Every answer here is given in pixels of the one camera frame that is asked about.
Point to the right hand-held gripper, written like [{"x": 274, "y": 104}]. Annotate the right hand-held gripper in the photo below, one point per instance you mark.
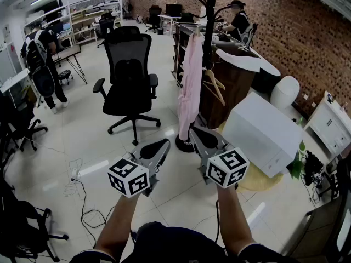
[{"x": 226, "y": 168}]

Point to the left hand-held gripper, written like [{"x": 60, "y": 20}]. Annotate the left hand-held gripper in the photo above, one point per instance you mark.
[{"x": 129, "y": 178}]

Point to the pink shirt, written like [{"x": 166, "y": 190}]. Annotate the pink shirt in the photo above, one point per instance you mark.
[{"x": 189, "y": 78}]

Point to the person's left forearm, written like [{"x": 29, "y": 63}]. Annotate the person's left forearm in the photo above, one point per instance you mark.
[{"x": 118, "y": 223}]

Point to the person's right forearm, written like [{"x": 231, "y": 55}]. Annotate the person's right forearm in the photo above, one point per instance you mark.
[{"x": 235, "y": 218}]

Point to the white box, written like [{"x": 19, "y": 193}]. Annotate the white box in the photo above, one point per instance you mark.
[{"x": 260, "y": 130}]

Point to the yellow round rug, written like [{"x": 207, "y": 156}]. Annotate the yellow round rug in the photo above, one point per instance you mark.
[{"x": 255, "y": 183}]

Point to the white power strip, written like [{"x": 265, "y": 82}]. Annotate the white power strip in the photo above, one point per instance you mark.
[{"x": 74, "y": 173}]

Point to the black mesh office chair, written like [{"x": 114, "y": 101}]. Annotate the black mesh office chair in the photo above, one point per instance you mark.
[{"x": 129, "y": 73}]

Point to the green plant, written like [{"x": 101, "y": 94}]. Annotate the green plant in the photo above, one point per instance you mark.
[{"x": 297, "y": 166}]

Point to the white ovoid bin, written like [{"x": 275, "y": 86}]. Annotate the white ovoid bin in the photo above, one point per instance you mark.
[{"x": 285, "y": 90}]

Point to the green bottle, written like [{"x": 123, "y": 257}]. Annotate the green bottle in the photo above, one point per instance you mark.
[{"x": 300, "y": 120}]

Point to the person's dark shirt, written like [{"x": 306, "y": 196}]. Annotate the person's dark shirt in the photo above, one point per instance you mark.
[{"x": 170, "y": 245}]

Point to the black round stool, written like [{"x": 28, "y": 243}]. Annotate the black round stool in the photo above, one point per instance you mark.
[{"x": 65, "y": 74}]

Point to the white cabinet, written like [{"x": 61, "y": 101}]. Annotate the white cabinet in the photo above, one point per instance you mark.
[{"x": 329, "y": 125}]

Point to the black waste bin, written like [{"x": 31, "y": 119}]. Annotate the black waste bin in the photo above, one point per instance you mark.
[{"x": 160, "y": 31}]

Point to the black coat rack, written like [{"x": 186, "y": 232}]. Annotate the black coat rack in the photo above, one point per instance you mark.
[{"x": 209, "y": 23}]

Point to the wooden table with black legs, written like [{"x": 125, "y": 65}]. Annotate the wooden table with black legs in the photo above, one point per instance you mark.
[{"x": 68, "y": 53}]

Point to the small white table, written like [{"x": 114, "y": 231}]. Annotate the small white table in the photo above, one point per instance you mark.
[{"x": 168, "y": 20}]

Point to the brown wooden desk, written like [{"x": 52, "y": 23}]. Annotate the brown wooden desk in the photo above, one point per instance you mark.
[{"x": 315, "y": 237}]

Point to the black monitor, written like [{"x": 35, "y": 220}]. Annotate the black monitor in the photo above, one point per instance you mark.
[{"x": 173, "y": 10}]

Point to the white desk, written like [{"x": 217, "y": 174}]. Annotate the white desk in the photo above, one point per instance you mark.
[{"x": 13, "y": 81}]

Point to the white shelf racks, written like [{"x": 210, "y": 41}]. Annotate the white shelf racks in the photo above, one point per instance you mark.
[{"x": 82, "y": 12}]

